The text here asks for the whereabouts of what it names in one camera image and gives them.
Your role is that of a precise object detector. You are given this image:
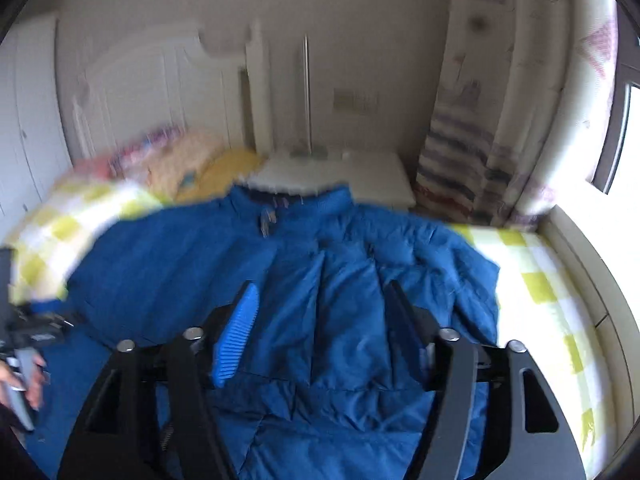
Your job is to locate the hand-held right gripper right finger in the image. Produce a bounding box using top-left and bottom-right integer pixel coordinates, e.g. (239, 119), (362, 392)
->
(385, 279), (587, 480)

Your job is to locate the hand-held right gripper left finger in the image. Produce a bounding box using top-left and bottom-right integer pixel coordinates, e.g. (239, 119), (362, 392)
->
(57, 280), (262, 480)

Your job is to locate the blue down jacket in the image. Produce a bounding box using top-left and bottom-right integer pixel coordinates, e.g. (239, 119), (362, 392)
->
(25, 182), (502, 480)

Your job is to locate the person's left hand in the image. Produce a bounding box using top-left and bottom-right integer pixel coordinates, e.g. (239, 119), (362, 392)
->
(0, 354), (50, 412)

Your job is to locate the yellow checked bed sheet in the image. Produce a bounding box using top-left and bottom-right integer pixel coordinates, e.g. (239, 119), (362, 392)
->
(0, 175), (622, 480)

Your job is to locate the white nightstand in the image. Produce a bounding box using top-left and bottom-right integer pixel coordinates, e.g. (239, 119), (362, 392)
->
(249, 149), (417, 209)

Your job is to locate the yellow pillow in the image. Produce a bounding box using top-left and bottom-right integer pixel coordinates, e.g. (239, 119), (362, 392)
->
(175, 147), (267, 206)

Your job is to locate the peach fluffy blanket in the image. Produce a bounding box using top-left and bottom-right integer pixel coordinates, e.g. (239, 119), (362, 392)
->
(142, 127), (227, 197)

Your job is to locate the white wardrobe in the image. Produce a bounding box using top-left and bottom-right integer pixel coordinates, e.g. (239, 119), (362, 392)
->
(0, 14), (75, 238)

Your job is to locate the floral pillow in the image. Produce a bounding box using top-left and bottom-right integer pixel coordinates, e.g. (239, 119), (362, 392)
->
(74, 126), (187, 182)

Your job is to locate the printed beige curtain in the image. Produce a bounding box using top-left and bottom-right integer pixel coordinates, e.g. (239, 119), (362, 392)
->
(414, 0), (623, 232)

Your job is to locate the metal pole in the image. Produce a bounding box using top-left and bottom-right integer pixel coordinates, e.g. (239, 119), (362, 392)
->
(299, 34), (317, 157)

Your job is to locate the white wooden headboard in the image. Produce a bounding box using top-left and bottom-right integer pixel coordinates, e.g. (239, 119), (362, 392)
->
(71, 19), (267, 162)

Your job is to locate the dark window frame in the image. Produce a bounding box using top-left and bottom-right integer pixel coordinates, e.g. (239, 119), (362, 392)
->
(591, 57), (640, 197)

